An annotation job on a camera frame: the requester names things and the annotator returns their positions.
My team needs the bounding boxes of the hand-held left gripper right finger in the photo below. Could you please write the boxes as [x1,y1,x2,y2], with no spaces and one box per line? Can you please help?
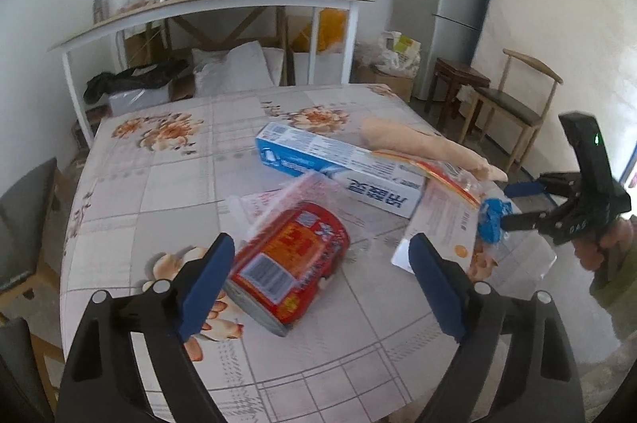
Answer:
[408,233,587,423]

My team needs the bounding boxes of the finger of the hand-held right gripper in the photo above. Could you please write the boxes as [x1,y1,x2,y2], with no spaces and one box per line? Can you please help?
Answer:
[504,173,584,201]
[500,198,578,235]

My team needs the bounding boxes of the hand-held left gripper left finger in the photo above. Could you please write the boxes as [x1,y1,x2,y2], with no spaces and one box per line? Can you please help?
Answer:
[59,233,236,423]

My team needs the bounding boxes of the blue wrapper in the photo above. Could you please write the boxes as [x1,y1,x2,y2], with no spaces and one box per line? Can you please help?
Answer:
[477,198,516,247]

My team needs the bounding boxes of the white orange medicine box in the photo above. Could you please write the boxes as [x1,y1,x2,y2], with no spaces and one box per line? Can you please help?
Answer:
[391,179,486,277]

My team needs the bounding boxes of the red tin can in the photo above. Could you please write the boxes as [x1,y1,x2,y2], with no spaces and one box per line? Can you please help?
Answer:
[221,201,352,338]

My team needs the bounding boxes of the person's right forearm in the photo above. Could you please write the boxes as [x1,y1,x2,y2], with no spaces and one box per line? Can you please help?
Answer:
[590,249,637,344]

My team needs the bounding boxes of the person's right hand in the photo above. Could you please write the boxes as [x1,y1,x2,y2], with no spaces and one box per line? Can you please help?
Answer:
[572,216,637,274]

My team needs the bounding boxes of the clear orange-edged plastic packet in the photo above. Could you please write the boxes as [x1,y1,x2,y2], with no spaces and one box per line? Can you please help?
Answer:
[371,148,486,207]

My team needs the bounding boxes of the wooden chair dark seat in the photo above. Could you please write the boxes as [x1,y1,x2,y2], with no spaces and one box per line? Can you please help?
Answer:
[458,49,564,175]

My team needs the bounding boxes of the clear printed plastic wrapper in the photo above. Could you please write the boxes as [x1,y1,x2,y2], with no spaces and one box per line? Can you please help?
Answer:
[226,171,352,255]

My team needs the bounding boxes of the dark wooden stool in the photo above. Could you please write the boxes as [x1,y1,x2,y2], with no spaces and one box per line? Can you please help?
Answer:
[425,57,491,130]

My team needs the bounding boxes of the white leaning board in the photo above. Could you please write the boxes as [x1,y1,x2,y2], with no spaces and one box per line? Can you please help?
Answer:
[470,0,637,185]

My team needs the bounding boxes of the brown cardboard box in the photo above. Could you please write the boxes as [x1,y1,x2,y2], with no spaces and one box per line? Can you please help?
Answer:
[351,65,415,102]

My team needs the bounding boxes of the blue white toothpaste box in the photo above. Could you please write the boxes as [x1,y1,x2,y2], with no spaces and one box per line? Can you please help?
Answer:
[255,121,428,219]

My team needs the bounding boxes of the white plastic bags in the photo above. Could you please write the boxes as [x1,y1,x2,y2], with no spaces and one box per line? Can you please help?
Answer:
[375,31,423,75]

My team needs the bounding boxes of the grey-seated wooden chair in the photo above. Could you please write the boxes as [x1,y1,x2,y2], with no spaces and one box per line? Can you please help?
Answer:
[0,157,63,299]

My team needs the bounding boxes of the white sack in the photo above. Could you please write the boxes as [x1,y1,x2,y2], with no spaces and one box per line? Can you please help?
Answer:
[191,42,274,98]

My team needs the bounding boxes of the black garbage bag bin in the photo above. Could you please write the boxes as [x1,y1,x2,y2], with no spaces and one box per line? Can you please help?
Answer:
[82,59,189,104]

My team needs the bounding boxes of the yellow plastic bag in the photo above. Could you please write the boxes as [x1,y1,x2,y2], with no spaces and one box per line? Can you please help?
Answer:
[299,7,349,53]

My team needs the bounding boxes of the white-framed shelf table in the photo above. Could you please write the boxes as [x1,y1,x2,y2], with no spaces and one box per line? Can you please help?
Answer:
[47,0,376,150]

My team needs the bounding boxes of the metal basin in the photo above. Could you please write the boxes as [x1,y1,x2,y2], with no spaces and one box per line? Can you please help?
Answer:
[93,0,150,24]

